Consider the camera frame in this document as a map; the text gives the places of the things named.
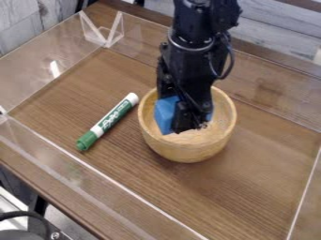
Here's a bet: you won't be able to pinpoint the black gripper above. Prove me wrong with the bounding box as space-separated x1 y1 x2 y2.
156 32 234 134

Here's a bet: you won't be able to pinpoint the blue block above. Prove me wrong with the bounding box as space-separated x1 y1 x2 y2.
152 95 214 136

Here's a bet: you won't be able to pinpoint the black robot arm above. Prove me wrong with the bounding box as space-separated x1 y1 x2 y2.
154 0 242 135

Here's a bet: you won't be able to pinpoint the brown wooden bowl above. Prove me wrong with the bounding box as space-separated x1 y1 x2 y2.
138 87 237 163

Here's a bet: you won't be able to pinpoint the clear acrylic tray walls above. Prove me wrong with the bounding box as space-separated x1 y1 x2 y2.
0 0 321 240

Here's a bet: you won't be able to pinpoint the green white marker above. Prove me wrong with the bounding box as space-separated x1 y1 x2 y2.
76 93 139 151

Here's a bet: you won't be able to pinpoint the clear acrylic corner bracket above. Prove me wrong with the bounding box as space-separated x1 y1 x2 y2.
79 11 124 48

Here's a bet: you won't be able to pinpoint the black cable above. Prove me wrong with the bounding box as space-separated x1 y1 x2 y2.
0 211 52 240

